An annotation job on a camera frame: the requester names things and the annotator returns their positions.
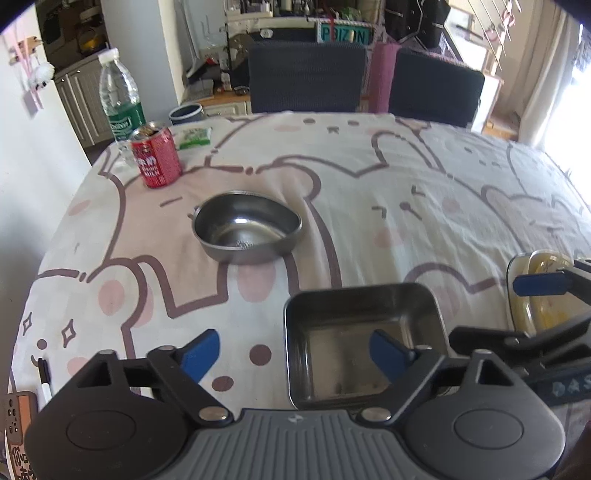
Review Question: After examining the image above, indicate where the black vest white trim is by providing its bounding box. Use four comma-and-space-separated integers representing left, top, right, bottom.
385, 0, 451, 49

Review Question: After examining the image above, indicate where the cream bowl with handles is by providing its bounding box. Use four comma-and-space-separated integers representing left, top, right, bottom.
506, 249, 591, 335

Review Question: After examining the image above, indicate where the white plush toy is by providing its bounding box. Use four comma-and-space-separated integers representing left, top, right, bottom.
28, 62, 55, 88

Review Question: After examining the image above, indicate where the grey trash bin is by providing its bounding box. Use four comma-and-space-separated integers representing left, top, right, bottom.
169, 104, 204, 125

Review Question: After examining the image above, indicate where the red drink can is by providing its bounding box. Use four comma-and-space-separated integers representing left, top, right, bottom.
131, 121, 182, 189

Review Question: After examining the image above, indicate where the cream kitchen base cabinet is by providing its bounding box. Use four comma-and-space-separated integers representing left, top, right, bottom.
54, 65, 116, 148

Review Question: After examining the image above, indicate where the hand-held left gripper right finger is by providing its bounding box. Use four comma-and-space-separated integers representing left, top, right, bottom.
358, 329, 520, 425

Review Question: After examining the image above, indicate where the teal sign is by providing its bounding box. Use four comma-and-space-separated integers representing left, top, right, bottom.
315, 23, 372, 45

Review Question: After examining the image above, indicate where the dark fabric chair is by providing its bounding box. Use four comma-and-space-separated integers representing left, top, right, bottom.
389, 48, 485, 129
248, 41, 367, 114

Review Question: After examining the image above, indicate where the brown printed board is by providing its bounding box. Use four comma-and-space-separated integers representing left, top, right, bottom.
4, 391, 38, 480

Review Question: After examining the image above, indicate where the printed bear tablecloth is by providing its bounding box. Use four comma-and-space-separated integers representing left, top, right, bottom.
8, 112, 591, 444

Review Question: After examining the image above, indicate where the black marker pen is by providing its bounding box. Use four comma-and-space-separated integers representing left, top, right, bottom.
38, 357, 54, 411

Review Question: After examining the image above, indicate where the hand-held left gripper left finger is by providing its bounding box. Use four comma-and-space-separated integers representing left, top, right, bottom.
74, 329, 234, 425

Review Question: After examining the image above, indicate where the clear water bottle green label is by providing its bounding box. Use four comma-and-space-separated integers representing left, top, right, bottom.
98, 47, 147, 168

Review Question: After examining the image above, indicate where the pink chair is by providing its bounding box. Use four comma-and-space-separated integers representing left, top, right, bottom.
367, 42, 398, 113

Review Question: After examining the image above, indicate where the square steel bowl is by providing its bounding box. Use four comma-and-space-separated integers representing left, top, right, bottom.
283, 282, 450, 410

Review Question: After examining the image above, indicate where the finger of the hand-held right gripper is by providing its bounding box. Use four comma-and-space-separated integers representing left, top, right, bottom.
512, 258, 591, 305
449, 311, 591, 370

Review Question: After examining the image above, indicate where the round steel bowl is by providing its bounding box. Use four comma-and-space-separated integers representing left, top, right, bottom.
193, 190, 303, 265

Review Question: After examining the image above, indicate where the green packet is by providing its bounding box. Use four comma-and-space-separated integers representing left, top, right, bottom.
178, 127, 212, 150

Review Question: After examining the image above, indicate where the beige curtain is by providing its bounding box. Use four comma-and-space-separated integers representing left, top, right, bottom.
517, 9, 583, 148

